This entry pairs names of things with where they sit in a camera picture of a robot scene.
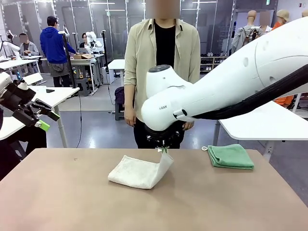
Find mannequin white shirt orange trousers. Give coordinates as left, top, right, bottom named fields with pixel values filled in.
left=274, top=95, right=296, bottom=108

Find small white standing desk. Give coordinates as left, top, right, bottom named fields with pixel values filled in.
left=107, top=59, right=126, bottom=85

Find mannequin in grey shirt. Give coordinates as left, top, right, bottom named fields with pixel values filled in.
left=231, top=10, right=265, bottom=54

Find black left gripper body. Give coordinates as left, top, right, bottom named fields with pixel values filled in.
left=0, top=80, right=39, bottom=127

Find left camera mount bracket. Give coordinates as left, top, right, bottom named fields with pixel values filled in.
left=18, top=78, right=29, bottom=91

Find cardboard box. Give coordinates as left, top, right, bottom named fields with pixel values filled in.
left=73, top=53, right=94, bottom=60

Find seated person in grey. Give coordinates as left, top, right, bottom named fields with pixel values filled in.
left=19, top=33, right=40, bottom=56

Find white shoe rack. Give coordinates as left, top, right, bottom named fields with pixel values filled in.
left=200, top=55, right=228, bottom=75

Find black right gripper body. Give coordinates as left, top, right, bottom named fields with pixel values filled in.
left=143, top=122, right=184, bottom=148

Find long white work tables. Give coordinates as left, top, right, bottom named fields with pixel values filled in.
left=0, top=59, right=44, bottom=85

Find white side table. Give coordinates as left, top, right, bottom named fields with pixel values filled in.
left=213, top=100, right=308, bottom=162
left=0, top=86, right=81, bottom=148

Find seated worker dark top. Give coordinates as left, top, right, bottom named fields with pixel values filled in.
left=78, top=33, right=89, bottom=49

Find grey step stool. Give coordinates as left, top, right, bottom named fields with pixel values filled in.
left=76, top=78, right=91, bottom=97

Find person's right forearm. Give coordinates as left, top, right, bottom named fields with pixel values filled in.
left=124, top=84, right=135, bottom=108

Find black backpack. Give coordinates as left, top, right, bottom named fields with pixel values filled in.
left=114, top=86, right=126, bottom=106

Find black tripod pole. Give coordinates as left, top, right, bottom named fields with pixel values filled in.
left=62, top=24, right=78, bottom=89
left=101, top=30, right=109, bottom=70

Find white terry towel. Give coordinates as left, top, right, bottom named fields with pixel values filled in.
left=107, top=147, right=175, bottom=191

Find mannequin in orange jacket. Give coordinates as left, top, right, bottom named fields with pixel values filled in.
left=271, top=9, right=291, bottom=28

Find green terry towel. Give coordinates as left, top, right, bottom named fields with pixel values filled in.
left=201, top=143, right=255, bottom=171

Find person in beige shirt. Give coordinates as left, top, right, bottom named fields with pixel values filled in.
left=124, top=0, right=202, bottom=149

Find person in blue hoodie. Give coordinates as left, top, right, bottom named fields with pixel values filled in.
left=39, top=15, right=78, bottom=88

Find black step stool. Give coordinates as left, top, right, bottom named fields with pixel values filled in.
left=115, top=103, right=126, bottom=121

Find white desk with box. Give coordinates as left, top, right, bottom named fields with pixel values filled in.
left=69, top=56, right=100, bottom=94

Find person's right hand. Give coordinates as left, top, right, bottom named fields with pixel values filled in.
left=124, top=105, right=137, bottom=128

